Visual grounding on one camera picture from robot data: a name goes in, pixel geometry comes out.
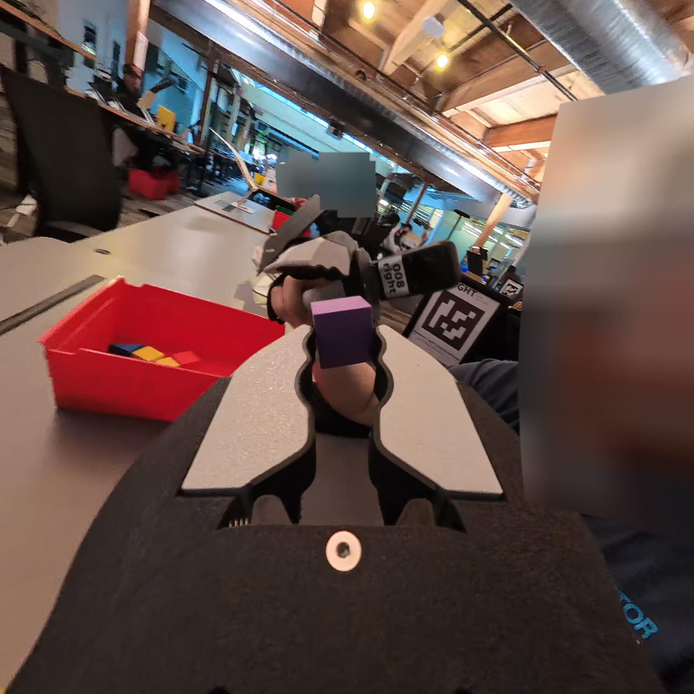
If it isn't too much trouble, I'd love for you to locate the black table cable slot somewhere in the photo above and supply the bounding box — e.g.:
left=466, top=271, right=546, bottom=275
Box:
left=0, top=274, right=105, bottom=336

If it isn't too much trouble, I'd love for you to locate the small red bin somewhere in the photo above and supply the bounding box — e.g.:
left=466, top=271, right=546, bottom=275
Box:
left=271, top=210, right=312, bottom=237

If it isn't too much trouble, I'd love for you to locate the black laptop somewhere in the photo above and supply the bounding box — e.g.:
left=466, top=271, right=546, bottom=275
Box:
left=259, top=194, right=323, bottom=256

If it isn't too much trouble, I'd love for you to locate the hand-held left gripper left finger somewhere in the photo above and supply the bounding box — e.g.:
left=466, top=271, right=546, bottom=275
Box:
left=180, top=324, right=317, bottom=522

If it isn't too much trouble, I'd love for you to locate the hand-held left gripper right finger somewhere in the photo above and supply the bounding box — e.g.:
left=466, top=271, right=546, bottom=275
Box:
left=370, top=324, right=506, bottom=518

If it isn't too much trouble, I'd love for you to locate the person's right hand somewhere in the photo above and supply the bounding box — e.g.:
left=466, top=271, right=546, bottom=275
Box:
left=269, top=277, right=315, bottom=327

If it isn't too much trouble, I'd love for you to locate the framed black white sign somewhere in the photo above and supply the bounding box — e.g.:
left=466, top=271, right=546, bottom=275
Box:
left=404, top=282, right=502, bottom=365

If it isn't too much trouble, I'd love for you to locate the white power strip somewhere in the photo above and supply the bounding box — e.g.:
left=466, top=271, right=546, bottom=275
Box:
left=0, top=195, right=40, bottom=228

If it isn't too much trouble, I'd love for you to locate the black office chair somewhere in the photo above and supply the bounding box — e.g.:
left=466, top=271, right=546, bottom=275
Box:
left=0, top=65, right=124, bottom=243

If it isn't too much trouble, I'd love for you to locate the purple wooden cube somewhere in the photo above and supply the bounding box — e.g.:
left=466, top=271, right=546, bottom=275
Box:
left=310, top=296, right=374, bottom=369

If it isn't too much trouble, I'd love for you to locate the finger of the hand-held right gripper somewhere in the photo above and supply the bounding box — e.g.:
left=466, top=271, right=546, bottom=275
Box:
left=256, top=240, right=327, bottom=273
left=319, top=231, right=361, bottom=278

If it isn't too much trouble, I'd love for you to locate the thin silver air duct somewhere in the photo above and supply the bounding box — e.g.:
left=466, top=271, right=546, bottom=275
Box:
left=434, top=136, right=543, bottom=209

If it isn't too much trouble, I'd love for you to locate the silver desk stand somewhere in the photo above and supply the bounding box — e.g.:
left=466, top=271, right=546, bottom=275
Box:
left=209, top=127, right=258, bottom=213

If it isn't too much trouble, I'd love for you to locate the red plastic bin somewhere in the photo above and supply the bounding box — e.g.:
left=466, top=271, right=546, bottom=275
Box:
left=37, top=277, right=286, bottom=423

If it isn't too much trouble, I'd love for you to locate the person's right forearm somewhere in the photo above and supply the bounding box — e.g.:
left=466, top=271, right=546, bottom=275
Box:
left=312, top=362, right=380, bottom=426

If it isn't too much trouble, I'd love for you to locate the person in dark shirt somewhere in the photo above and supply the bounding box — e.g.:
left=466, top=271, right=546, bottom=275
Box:
left=449, top=359, right=694, bottom=694

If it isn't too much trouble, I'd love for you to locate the red storage crate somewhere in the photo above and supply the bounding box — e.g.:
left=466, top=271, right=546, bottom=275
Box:
left=127, top=167, right=181, bottom=200

